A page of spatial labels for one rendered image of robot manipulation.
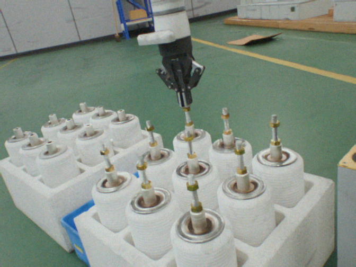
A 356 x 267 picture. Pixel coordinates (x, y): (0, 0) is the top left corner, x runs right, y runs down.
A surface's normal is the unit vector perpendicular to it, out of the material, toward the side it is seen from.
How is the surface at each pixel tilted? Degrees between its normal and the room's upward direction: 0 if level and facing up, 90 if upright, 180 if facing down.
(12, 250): 0
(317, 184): 0
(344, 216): 90
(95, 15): 90
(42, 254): 0
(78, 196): 90
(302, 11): 90
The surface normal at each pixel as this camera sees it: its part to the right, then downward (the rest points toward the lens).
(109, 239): -0.18, -0.90
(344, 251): -0.70, 0.39
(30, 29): 0.25, 0.34
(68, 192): 0.71, 0.16
